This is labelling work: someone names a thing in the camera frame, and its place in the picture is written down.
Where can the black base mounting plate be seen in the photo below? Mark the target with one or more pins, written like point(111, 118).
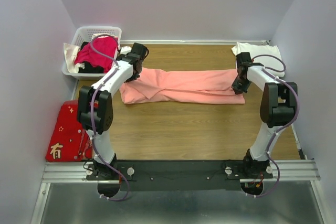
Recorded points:
point(172, 175)

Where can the black garment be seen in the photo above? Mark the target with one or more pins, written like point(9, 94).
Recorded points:
point(90, 60)

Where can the salmon pink t shirt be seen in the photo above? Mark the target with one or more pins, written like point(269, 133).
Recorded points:
point(204, 87)

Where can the magenta t shirt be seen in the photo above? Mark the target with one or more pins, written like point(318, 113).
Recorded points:
point(105, 46)

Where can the cream white garment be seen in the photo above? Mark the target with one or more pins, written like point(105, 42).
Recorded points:
point(70, 53)

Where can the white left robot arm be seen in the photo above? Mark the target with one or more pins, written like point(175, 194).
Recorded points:
point(95, 110)

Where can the red printed cloth bag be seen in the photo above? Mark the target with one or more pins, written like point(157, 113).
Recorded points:
point(69, 141)

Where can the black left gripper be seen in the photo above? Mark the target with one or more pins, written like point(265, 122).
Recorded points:
point(134, 77)

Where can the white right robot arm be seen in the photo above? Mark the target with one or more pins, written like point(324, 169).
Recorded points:
point(279, 108)

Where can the white plastic laundry basket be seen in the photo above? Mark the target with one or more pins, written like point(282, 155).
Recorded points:
point(84, 34)

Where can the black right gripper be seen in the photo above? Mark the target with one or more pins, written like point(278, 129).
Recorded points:
point(239, 89)

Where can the aluminium frame rail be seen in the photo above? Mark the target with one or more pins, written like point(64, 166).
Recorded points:
point(290, 170)

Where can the folded white t shirt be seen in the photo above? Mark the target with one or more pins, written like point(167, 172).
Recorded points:
point(270, 56)

